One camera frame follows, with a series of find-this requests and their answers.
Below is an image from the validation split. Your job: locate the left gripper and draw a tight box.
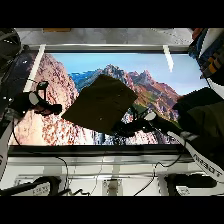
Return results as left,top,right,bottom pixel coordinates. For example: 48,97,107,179
34,99,64,117

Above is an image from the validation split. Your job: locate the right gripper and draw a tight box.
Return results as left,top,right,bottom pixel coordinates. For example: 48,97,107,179
113,115,152,138

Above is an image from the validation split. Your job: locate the brown garment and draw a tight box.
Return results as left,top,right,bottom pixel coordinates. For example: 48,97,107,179
61,73,139,136

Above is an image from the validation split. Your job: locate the heap of clothes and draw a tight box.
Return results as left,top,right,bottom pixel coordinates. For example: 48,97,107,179
187,27,224,88

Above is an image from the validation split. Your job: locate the dark olive garment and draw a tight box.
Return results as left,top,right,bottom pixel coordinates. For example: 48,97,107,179
179,101,224,164

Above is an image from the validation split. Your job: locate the black garment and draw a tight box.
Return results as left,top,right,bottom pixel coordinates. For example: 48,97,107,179
172,86,224,116

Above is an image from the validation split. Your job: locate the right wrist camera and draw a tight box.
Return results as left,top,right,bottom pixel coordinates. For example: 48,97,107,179
130,105,148,122

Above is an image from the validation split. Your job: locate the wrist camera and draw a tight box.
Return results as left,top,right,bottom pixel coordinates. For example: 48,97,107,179
130,105,148,122
35,80,51,100

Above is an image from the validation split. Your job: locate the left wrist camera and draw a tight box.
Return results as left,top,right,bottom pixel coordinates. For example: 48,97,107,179
35,80,51,100

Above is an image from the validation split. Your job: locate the silver frame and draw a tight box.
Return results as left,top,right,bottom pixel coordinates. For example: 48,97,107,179
0,154,224,197

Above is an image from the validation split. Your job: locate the black cable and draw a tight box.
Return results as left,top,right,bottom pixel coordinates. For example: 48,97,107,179
11,128,71,194
133,151,185,197

